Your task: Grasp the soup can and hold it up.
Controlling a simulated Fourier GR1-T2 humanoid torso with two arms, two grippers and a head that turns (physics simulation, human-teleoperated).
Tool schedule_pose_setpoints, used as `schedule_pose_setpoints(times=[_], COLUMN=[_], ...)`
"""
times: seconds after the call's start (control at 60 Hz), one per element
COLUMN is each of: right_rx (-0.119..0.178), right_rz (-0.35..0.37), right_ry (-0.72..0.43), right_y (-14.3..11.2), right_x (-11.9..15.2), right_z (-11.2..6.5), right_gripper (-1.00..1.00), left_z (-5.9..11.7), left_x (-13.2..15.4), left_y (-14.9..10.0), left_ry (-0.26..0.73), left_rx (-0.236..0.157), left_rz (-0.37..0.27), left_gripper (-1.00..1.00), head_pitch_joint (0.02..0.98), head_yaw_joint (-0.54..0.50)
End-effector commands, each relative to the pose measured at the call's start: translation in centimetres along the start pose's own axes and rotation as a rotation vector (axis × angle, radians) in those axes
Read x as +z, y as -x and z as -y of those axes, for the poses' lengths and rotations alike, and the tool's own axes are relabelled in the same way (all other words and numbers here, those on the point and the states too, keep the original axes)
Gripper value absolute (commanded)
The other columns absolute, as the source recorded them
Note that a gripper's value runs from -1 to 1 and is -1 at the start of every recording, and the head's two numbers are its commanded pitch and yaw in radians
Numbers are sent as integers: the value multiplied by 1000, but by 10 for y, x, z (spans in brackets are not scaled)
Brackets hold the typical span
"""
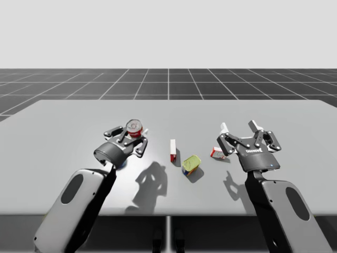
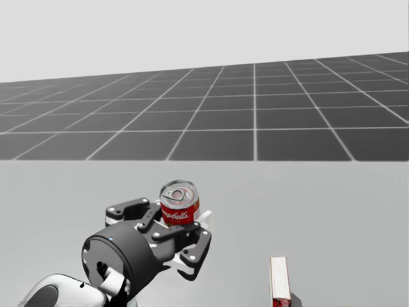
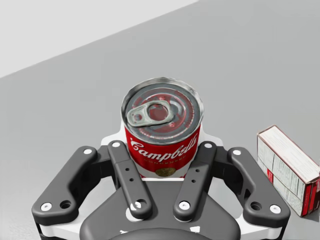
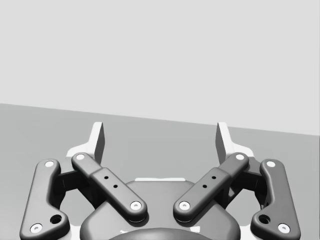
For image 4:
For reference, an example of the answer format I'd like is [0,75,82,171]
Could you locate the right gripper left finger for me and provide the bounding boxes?
[19,121,149,240]

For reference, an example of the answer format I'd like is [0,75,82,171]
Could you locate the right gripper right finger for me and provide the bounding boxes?
[172,121,302,240]

